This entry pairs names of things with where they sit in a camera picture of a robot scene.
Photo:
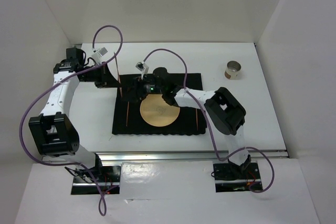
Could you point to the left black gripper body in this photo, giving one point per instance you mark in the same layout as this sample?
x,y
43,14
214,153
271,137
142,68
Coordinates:
x,y
94,75

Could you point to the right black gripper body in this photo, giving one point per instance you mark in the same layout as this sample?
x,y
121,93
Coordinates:
x,y
146,87

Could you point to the copper fork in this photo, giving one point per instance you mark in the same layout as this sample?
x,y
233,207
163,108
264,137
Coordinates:
x,y
127,115

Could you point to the copper knife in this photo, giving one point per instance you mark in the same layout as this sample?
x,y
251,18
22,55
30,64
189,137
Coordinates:
x,y
118,75

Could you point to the black cloth placemat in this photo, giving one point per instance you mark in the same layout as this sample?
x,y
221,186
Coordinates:
x,y
185,124

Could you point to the yellow ceramic plate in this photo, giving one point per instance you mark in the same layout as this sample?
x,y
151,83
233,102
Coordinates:
x,y
156,112

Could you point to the copper spoon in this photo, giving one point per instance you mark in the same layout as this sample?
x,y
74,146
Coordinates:
x,y
197,119

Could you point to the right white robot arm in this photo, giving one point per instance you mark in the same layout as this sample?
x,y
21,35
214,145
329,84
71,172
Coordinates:
x,y
219,106

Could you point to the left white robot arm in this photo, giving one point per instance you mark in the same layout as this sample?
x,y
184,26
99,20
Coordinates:
x,y
52,131

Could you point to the metal cup with paper sleeve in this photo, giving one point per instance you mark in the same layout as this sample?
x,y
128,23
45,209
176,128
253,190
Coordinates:
x,y
232,70

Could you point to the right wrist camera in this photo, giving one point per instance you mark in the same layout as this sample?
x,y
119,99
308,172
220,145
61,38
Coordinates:
x,y
143,68

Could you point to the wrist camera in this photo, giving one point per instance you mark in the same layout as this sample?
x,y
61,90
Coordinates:
x,y
143,68
97,55

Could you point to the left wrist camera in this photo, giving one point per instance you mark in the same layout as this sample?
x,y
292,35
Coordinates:
x,y
97,55

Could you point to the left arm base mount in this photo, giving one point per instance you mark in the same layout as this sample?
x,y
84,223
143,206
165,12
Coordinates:
x,y
108,181

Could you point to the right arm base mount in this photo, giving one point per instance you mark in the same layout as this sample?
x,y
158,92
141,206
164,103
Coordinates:
x,y
227,180

